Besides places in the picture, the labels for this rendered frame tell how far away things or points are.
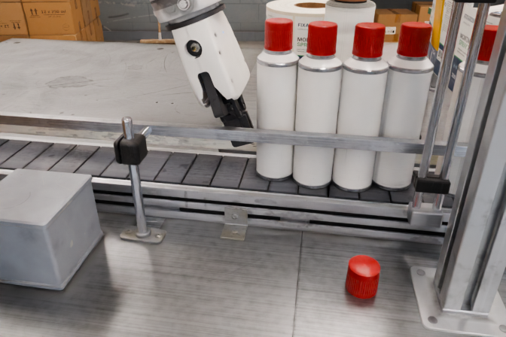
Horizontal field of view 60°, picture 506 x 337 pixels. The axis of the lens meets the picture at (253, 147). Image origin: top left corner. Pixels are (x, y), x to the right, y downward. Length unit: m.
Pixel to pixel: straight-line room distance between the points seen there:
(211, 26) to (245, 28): 4.49
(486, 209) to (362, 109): 0.17
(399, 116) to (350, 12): 0.27
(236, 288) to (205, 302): 0.04
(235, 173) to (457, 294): 0.30
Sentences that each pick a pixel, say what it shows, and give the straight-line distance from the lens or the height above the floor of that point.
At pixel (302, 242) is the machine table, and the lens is 0.56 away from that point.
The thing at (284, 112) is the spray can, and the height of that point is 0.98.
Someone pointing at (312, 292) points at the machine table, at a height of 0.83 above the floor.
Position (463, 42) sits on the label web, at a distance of 0.83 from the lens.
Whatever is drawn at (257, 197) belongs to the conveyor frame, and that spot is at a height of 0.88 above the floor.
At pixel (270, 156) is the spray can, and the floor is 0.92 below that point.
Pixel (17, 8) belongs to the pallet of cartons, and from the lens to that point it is 3.93.
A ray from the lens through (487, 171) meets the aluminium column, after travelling 0.42.
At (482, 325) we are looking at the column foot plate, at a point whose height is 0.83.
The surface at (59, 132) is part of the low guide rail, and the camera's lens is 0.72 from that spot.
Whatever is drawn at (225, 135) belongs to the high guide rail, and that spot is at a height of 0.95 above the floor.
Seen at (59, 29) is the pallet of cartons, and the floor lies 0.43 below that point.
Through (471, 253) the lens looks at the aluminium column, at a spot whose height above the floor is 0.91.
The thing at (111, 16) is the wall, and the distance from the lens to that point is 5.25.
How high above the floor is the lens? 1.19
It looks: 27 degrees down
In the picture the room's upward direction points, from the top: straight up
